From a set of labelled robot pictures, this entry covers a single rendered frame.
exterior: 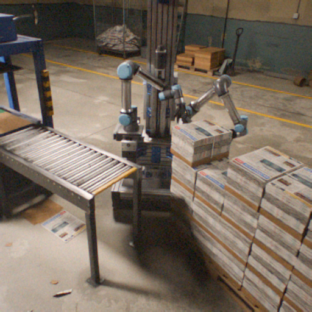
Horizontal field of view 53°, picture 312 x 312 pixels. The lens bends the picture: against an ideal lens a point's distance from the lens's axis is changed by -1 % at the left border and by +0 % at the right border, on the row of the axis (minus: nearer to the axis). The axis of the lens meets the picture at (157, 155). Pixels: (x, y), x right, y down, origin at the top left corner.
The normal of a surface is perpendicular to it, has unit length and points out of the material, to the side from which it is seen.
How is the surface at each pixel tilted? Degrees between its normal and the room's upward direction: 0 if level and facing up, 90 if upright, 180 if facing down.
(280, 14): 90
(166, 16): 90
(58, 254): 0
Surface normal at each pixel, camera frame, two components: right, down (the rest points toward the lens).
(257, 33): -0.59, 0.36
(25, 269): 0.04, -0.88
